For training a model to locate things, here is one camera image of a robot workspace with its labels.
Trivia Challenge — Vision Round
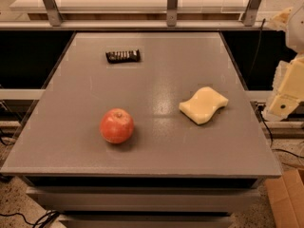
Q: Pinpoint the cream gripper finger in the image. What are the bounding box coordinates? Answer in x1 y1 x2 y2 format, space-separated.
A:
265 56 304 122
272 7 292 31

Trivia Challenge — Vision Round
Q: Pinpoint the red apple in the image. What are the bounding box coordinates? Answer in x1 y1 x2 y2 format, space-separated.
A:
100 108 134 144

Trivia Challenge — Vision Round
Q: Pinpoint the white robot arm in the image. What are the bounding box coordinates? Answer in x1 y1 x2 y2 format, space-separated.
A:
262 0 304 122

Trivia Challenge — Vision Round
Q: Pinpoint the yellow wavy sponge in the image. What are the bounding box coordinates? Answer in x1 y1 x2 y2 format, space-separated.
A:
179 86 229 124

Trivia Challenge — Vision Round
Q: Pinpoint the brown cardboard box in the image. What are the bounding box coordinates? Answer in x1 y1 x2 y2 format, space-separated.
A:
265 169 304 228

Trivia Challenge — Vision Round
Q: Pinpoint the black cable right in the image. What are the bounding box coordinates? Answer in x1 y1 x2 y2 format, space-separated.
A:
256 104 304 169

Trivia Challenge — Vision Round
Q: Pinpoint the metal frame rail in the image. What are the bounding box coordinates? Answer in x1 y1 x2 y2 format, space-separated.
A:
0 0 304 31

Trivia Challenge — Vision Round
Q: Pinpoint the black floor cable left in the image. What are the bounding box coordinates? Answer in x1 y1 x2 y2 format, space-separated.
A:
0 210 61 228

